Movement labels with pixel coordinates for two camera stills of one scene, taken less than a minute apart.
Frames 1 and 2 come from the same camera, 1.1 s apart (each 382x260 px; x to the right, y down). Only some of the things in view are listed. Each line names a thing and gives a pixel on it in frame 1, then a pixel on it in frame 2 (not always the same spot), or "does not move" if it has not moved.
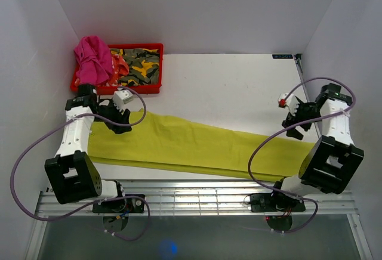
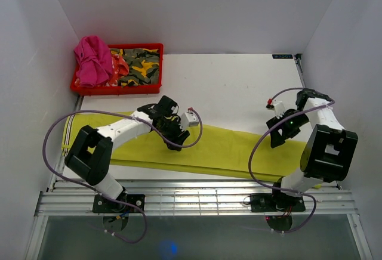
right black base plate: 269,202 does not move
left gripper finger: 119,130 to 178,138
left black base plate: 123,204 does not move
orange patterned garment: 120,68 does not move
